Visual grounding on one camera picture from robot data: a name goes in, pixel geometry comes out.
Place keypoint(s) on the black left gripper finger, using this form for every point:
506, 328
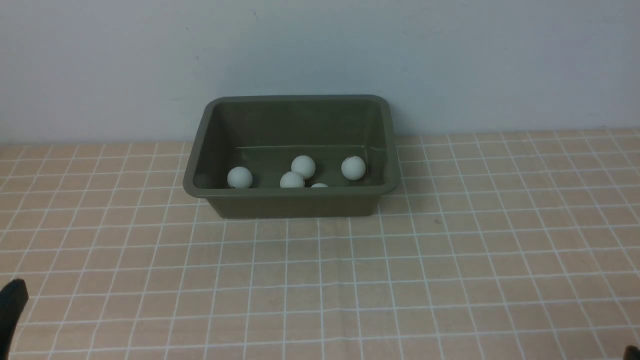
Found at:
13, 299

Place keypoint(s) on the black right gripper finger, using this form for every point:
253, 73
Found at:
632, 353

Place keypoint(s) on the olive green plastic bin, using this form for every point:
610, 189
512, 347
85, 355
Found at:
266, 133

